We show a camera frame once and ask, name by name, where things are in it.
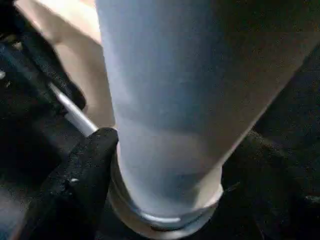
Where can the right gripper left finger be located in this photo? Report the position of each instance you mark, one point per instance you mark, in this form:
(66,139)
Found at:
(75,185)

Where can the black mat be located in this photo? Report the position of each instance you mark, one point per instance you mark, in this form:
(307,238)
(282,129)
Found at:
(30,150)

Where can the white plastic table leg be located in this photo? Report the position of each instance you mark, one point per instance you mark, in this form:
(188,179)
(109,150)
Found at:
(200,90)

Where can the white plastic table top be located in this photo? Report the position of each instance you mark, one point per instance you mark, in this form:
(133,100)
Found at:
(85,65)

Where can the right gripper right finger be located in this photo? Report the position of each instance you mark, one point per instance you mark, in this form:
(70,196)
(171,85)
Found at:
(275,195)

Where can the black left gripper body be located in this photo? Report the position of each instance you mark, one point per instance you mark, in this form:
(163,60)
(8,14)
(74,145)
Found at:
(10,30)

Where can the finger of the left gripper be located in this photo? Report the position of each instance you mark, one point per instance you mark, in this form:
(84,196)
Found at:
(52,67)

